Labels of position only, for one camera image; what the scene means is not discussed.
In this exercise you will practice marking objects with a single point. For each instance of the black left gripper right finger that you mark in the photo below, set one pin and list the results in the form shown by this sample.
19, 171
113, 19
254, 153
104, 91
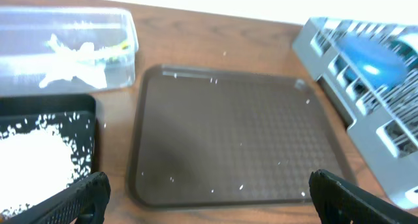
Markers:
339, 201

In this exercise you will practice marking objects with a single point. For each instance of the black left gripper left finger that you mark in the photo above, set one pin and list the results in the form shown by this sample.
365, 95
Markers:
83, 202

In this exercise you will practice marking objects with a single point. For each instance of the pile of white rice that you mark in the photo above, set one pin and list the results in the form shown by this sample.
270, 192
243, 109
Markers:
32, 165

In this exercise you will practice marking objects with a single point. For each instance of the dark blue plate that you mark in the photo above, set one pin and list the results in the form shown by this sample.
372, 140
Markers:
378, 64

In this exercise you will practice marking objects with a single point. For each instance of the yellow green wrapper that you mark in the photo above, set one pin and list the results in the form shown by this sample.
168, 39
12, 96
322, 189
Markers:
121, 46

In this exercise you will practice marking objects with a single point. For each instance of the light blue bowl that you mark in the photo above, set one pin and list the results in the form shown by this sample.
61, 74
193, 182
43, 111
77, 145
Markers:
405, 46

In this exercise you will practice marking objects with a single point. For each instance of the grey dishwasher rack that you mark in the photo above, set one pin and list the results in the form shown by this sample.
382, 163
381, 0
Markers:
382, 122

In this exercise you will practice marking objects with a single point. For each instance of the black plastic tray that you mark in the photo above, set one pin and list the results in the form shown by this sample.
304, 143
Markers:
49, 103

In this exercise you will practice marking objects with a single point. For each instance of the dark brown serving tray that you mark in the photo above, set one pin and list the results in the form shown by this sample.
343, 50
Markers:
205, 138

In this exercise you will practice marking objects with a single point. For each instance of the clear plastic bin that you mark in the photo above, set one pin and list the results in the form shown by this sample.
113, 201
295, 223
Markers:
25, 57

